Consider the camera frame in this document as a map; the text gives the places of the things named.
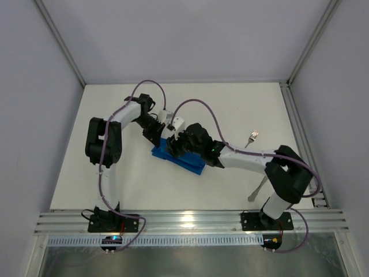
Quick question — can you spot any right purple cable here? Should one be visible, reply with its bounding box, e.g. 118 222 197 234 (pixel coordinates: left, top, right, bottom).
170 99 322 254

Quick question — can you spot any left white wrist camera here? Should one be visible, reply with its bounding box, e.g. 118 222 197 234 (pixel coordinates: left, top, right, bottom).
157 110 173 124

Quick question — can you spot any left aluminium frame post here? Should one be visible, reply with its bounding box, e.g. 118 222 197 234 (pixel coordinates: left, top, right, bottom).
32 0 86 88

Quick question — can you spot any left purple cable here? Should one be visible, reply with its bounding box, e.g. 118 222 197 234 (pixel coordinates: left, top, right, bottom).
97 79 147 252

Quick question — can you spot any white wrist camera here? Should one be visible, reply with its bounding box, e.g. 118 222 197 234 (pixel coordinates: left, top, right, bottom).
167 117 185 137
157 110 173 124

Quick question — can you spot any left controller board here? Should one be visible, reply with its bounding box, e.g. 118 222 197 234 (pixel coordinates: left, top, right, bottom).
100 235 122 253

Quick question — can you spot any blue satin napkin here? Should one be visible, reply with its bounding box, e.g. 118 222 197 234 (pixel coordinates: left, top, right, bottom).
151 138 206 175

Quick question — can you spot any controller board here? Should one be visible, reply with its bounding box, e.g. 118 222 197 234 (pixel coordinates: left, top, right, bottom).
261 235 283 253
100 235 122 253

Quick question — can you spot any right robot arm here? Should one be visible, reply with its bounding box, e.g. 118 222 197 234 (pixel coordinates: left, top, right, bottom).
166 123 313 230

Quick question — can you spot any aluminium frame post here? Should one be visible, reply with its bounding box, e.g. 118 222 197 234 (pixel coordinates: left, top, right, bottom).
32 0 86 88
287 0 341 87

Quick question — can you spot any right aluminium frame post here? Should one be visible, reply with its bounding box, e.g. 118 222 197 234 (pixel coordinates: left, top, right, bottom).
287 0 341 87

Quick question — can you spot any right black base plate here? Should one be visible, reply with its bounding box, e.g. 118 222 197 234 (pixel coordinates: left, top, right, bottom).
240 211 294 231

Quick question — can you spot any right aluminium side rail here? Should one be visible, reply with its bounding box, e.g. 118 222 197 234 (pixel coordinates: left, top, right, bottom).
279 81 330 209

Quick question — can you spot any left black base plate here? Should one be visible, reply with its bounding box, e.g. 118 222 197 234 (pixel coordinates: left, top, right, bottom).
88 210 138 233

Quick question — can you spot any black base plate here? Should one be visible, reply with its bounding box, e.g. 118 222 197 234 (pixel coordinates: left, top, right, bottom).
240 211 294 231
88 210 138 233

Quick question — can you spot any silver table knife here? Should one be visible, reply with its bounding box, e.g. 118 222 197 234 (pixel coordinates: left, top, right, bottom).
247 175 268 203

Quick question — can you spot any right controller board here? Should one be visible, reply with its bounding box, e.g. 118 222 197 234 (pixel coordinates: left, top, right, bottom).
261 235 283 253

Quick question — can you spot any aluminium front rail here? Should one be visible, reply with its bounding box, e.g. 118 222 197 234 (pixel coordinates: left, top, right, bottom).
34 209 349 235

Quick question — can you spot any slotted grey cable duct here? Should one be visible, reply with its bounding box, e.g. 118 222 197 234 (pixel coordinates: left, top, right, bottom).
47 233 263 247

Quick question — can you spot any purple cable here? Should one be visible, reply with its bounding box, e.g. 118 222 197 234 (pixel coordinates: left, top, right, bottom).
97 79 147 252
170 99 322 254

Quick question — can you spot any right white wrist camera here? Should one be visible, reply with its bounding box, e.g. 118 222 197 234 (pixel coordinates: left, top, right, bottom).
167 117 185 137

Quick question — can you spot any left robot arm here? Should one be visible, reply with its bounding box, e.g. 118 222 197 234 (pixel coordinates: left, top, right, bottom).
85 94 165 216

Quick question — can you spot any silver fork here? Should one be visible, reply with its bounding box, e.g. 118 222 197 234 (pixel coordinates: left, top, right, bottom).
245 130 259 148

